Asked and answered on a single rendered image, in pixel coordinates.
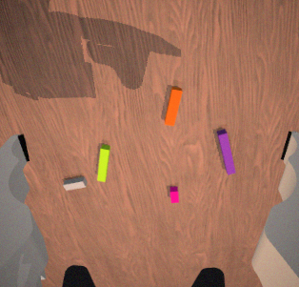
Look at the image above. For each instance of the magenta rectangular block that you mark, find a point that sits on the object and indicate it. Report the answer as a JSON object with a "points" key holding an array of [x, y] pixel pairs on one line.
{"points": [[174, 194]]}

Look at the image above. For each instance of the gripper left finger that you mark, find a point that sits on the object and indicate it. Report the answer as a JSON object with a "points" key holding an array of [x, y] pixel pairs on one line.
{"points": [[23, 253]]}

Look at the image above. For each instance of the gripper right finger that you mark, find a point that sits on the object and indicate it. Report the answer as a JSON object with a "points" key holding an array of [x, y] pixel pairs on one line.
{"points": [[276, 257]]}

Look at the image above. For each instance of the lime green rod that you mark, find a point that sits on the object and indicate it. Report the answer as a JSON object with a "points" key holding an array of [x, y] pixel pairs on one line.
{"points": [[103, 163]]}

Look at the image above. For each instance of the orange rod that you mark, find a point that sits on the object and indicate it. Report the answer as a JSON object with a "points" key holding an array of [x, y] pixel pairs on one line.
{"points": [[174, 100]]}

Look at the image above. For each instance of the purple rod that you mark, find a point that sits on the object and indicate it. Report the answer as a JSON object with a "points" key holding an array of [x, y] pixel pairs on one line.
{"points": [[226, 151]]}

